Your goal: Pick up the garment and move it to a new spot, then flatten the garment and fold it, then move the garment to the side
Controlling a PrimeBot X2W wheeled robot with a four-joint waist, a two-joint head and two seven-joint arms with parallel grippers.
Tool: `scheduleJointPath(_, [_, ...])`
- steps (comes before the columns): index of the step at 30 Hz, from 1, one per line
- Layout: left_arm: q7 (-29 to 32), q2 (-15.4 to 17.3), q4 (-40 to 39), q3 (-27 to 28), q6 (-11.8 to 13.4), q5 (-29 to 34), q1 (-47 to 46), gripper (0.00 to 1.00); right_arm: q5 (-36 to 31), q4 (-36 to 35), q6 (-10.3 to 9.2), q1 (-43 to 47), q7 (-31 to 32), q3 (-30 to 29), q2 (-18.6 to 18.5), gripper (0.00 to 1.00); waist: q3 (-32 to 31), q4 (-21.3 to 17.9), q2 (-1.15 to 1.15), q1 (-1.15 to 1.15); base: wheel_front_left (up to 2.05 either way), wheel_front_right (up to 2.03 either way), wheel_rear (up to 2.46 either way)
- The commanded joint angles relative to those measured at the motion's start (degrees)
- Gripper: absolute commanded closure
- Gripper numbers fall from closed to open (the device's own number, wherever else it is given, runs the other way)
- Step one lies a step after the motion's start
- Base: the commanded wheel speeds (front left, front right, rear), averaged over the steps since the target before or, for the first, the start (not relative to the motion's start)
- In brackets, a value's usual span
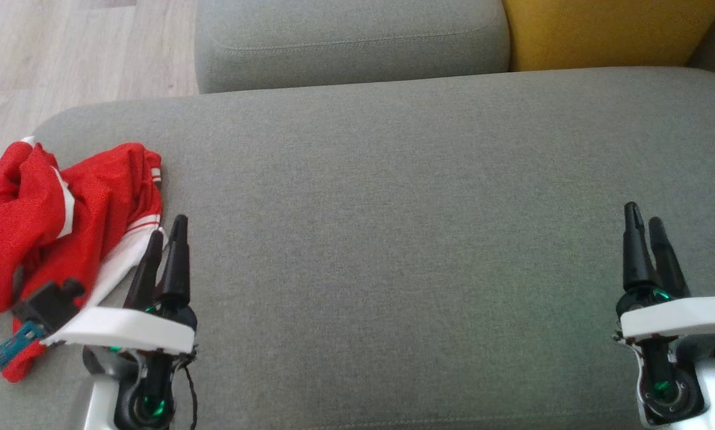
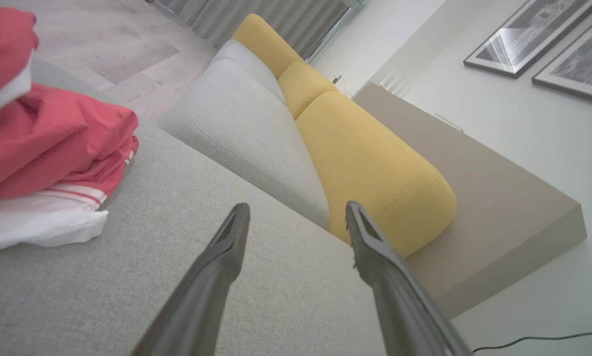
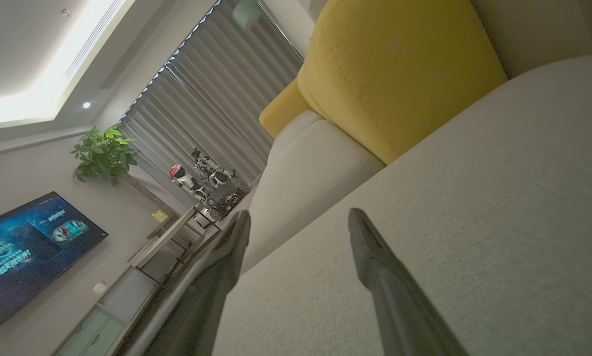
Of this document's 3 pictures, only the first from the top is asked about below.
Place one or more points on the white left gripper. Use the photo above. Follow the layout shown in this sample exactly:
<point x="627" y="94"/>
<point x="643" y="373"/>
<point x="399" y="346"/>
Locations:
<point x="124" y="331"/>

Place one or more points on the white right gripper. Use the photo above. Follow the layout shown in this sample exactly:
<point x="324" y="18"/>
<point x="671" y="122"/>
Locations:
<point x="680" y="316"/>

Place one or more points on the red jersey white sleeves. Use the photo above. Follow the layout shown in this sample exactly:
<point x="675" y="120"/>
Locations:
<point x="106" y="197"/>

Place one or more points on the grey sofa seat cushion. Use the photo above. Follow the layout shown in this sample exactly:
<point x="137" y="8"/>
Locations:
<point x="393" y="239"/>

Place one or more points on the yellow sofa cushion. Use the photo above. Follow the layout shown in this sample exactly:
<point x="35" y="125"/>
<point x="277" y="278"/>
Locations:
<point x="602" y="30"/>

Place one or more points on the grey sofa back cushion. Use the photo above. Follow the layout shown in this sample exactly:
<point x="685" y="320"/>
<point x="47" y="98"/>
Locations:
<point x="345" y="42"/>

